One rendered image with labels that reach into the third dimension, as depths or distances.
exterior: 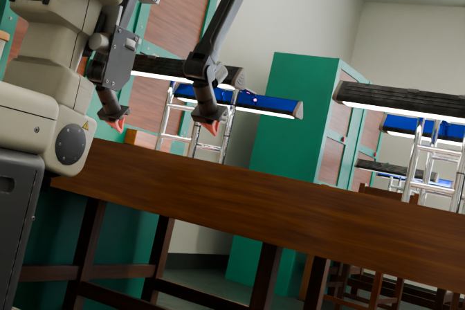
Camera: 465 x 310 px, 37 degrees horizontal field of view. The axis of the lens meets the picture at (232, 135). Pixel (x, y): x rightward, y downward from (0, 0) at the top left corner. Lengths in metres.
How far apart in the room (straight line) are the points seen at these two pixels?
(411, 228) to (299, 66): 3.60
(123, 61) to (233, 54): 3.66
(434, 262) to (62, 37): 1.05
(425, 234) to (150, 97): 1.86
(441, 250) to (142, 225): 2.01
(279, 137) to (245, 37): 0.91
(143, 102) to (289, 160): 2.11
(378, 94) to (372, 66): 5.48
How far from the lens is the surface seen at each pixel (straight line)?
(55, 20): 1.74
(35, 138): 1.42
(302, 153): 5.10
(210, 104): 2.03
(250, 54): 5.67
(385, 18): 7.74
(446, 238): 1.74
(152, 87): 3.29
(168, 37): 3.36
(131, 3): 2.35
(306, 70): 5.23
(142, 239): 3.49
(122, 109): 2.38
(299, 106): 2.84
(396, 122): 2.70
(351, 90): 2.17
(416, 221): 1.75
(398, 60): 7.55
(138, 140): 3.14
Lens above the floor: 0.72
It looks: 4 degrees up
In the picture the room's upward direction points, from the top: 13 degrees clockwise
